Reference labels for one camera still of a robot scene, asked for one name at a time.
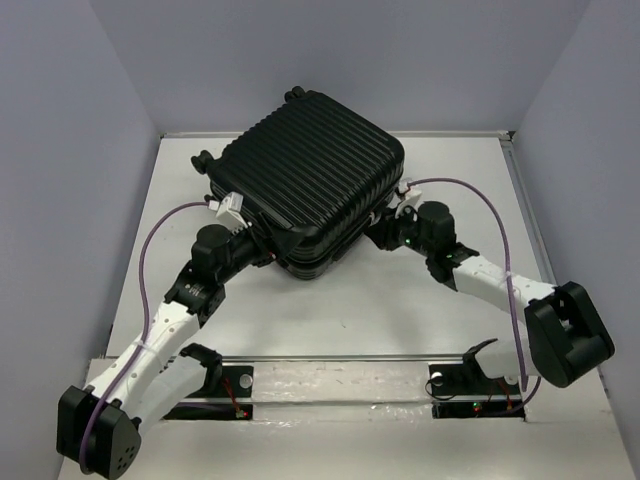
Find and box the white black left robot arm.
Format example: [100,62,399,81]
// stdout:
[56,221,303,479]

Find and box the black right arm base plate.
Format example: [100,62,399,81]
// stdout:
[425,363,526,419]

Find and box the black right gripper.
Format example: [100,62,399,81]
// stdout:
[360,202,432,259]

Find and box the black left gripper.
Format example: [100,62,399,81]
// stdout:
[216,212,303,284]

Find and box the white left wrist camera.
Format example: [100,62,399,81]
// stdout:
[205,192,250,234]

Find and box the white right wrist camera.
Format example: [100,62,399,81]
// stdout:
[394,180,422,218]

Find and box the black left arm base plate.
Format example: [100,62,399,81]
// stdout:
[164,365,254,421]

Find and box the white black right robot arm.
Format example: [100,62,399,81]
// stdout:
[365,201,615,392]

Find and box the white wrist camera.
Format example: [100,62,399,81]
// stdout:
[205,192,250,234]
[394,180,422,218]

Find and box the black hard-shell suitcase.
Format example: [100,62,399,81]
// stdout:
[191,86,405,280]

